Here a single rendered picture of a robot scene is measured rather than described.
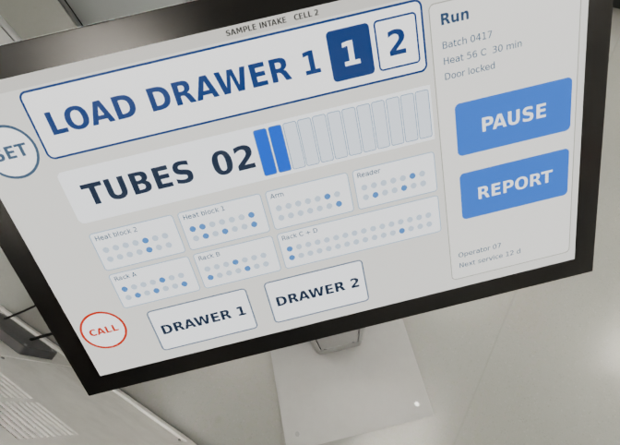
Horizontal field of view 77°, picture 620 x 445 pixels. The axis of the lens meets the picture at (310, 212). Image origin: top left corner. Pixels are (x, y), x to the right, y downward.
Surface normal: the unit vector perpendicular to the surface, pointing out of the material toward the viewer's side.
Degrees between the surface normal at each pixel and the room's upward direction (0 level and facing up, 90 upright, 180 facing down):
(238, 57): 50
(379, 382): 3
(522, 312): 0
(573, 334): 0
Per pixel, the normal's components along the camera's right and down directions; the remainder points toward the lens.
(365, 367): -0.08, -0.41
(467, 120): 0.11, 0.37
